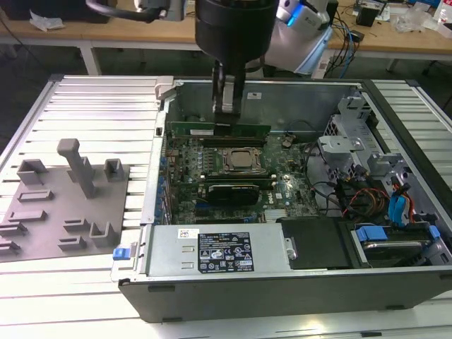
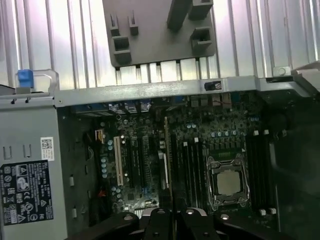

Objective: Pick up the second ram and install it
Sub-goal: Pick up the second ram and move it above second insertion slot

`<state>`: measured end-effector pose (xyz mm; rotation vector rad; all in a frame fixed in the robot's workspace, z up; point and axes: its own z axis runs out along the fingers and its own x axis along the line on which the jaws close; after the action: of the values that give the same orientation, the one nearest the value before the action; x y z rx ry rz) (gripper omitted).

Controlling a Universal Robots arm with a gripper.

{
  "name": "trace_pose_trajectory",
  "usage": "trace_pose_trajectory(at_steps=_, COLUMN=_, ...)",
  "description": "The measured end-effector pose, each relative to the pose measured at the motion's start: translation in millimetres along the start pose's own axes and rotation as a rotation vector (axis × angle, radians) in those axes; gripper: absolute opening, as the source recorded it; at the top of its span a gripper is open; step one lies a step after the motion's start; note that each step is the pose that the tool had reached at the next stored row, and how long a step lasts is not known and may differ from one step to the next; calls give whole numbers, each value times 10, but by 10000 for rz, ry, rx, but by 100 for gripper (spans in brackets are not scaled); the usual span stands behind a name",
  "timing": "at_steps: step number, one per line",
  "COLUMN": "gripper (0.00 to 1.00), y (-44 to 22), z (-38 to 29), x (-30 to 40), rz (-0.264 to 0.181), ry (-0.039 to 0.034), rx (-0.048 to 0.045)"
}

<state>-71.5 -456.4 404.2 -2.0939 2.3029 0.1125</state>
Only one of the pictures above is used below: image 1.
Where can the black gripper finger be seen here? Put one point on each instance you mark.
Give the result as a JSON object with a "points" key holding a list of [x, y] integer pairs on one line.
{"points": [[239, 92], [218, 92]]}

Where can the green RAM stick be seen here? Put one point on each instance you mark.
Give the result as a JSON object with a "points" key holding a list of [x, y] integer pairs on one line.
{"points": [[254, 132]]}

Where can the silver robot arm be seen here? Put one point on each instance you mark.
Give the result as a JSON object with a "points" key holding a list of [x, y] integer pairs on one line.
{"points": [[300, 42]]}

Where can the black RAM slot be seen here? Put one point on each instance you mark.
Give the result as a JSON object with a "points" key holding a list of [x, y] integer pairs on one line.
{"points": [[212, 140], [269, 181], [268, 176], [212, 144]]}

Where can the small white case sticker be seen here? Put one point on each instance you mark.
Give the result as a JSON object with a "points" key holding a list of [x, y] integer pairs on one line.
{"points": [[254, 95]]}

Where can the silver CPU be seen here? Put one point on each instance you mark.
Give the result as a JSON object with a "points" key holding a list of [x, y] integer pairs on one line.
{"points": [[240, 159]]}

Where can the round coin battery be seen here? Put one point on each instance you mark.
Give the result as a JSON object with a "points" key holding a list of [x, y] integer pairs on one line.
{"points": [[286, 143]]}

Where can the CPU socket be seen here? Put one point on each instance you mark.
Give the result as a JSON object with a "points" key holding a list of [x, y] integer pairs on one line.
{"points": [[240, 172]]}

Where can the green motherboard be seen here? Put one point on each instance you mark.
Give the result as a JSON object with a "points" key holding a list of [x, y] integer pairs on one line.
{"points": [[282, 166]]}

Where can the black graphics card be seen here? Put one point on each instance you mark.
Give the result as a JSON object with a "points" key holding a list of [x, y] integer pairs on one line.
{"points": [[233, 196]]}

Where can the grey metal drive cage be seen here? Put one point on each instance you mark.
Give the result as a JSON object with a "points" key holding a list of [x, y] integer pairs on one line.
{"points": [[339, 144]]}

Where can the silver finned heatsink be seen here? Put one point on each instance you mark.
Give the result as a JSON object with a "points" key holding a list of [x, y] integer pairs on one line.
{"points": [[275, 216]]}

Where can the small black box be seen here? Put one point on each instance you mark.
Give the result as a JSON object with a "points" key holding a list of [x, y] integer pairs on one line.
{"points": [[368, 16]]}

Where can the silver power supply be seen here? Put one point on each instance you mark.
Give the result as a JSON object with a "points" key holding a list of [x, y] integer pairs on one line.
{"points": [[169, 250]]}

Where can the black plastic shroud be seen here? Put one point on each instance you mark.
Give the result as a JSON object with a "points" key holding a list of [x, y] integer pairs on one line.
{"points": [[318, 243]]}

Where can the clear plastic bag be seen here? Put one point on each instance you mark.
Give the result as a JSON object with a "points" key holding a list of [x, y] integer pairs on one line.
{"points": [[409, 19]]}

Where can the crumpled white paper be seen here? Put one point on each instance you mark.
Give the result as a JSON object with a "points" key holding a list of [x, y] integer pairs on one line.
{"points": [[46, 21]]}

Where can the blue plastic case latch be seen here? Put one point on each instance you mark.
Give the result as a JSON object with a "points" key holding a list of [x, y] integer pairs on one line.
{"points": [[121, 254]]}

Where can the blue disk carrier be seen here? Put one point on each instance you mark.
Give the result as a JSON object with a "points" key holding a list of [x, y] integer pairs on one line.
{"points": [[370, 233]]}

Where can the grey parts rack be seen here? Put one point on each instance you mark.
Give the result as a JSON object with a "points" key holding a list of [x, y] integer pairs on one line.
{"points": [[53, 212]]}

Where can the white red package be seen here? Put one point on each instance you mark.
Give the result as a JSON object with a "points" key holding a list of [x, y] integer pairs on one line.
{"points": [[443, 17]]}

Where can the open PC case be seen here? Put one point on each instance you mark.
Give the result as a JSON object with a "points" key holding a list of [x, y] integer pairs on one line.
{"points": [[247, 300]]}

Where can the black hard disk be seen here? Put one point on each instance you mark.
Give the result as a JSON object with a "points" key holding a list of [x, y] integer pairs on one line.
{"points": [[388, 252]]}

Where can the wooden desk white frame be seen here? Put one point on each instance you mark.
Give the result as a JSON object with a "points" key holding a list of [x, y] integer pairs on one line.
{"points": [[106, 32], [406, 39]]}

